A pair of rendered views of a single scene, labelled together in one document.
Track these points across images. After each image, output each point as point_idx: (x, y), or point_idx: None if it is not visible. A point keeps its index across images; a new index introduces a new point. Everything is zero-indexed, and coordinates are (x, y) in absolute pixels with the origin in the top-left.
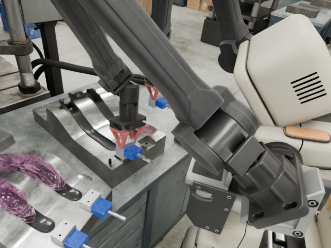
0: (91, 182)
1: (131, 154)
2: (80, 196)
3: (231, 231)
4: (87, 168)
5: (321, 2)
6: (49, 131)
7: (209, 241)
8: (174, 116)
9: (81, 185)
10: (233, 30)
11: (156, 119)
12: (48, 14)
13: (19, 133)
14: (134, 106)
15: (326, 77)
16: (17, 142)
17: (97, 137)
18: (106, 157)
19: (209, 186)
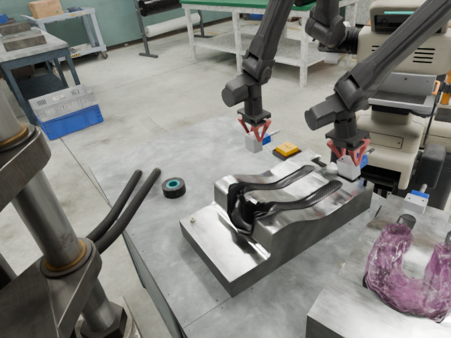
0: (384, 207)
1: (366, 157)
2: (406, 215)
3: (421, 131)
4: (341, 227)
5: (15, 27)
6: (271, 267)
7: (413, 157)
8: (239, 157)
9: (390, 215)
10: (338, 6)
11: (243, 171)
12: None
13: (267, 314)
14: None
15: None
16: (291, 312)
17: (313, 198)
18: (356, 188)
19: (437, 98)
